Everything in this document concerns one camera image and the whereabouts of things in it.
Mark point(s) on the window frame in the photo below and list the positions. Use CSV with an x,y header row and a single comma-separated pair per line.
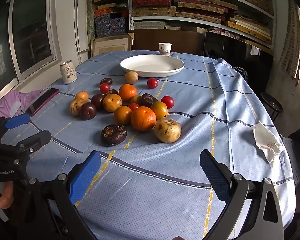
x,y
28,40

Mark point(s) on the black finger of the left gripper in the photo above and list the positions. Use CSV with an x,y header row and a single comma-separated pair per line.
x,y
34,142

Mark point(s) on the dark purple plum front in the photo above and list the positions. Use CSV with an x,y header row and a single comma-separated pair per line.
x,y
88,111

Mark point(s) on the person's left hand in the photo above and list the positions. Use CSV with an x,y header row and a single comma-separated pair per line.
x,y
6,198

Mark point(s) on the black stool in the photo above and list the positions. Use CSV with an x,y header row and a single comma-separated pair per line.
x,y
273,104

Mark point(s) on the pale spotted pear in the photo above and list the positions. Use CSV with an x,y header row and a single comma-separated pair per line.
x,y
167,131

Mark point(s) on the dark water chestnut front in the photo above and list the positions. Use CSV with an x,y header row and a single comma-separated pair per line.
x,y
113,135

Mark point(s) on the dark water chestnut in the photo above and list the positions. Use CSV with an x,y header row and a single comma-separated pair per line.
x,y
112,91
113,135
107,80

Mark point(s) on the large front orange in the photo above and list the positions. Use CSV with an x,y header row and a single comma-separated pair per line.
x,y
143,119

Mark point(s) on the dark water chestnut back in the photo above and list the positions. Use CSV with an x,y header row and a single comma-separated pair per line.
x,y
107,80

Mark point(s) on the dark purple plum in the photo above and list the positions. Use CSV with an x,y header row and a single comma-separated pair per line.
x,y
97,101
88,111

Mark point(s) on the yellow-orange persimmon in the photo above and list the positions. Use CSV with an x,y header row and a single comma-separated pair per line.
x,y
160,110

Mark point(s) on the white oval plate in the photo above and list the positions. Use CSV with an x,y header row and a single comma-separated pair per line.
x,y
152,65

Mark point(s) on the orange back mandarin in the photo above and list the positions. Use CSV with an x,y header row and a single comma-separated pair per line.
x,y
127,91

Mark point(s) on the dark purple plum back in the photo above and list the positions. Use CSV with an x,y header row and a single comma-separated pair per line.
x,y
97,101

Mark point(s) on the white beverage can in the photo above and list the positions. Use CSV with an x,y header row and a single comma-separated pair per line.
x,y
68,72

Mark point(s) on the white paper cup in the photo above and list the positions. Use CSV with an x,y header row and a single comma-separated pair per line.
x,y
165,48

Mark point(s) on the crumpled white tissue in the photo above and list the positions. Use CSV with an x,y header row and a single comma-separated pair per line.
x,y
267,142

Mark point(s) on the dark wooden cabinet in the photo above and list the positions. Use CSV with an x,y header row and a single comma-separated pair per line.
x,y
182,41

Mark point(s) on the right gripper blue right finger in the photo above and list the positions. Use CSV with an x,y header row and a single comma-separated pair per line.
x,y
217,175

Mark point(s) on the red tomato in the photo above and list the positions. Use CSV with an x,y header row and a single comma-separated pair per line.
x,y
168,101
133,106
152,83
104,87

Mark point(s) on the pale spotted fruit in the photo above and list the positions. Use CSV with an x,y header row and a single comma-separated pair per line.
x,y
75,106

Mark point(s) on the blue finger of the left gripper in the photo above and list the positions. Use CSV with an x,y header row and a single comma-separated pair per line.
x,y
17,121

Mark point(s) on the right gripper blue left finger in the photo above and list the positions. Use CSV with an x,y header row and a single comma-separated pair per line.
x,y
82,175

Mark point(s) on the purple cloth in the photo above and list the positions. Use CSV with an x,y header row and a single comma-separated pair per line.
x,y
15,103

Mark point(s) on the tan round fruit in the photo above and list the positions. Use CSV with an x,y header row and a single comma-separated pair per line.
x,y
131,77

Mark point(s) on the white board leaning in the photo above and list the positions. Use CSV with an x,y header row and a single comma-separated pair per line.
x,y
80,26

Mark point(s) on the blue checked tablecloth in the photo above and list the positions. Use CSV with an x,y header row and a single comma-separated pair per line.
x,y
147,189

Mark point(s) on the dark purple mangosteen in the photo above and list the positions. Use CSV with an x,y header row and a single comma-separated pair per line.
x,y
147,100

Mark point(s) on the metal storage shelf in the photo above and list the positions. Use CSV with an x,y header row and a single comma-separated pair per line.
x,y
253,20

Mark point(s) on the small tan fruit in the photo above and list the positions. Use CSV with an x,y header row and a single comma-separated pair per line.
x,y
136,99

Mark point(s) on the red smartphone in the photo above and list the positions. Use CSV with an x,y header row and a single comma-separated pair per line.
x,y
40,102

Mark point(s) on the cardboard box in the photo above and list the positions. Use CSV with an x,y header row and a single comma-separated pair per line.
x,y
112,43

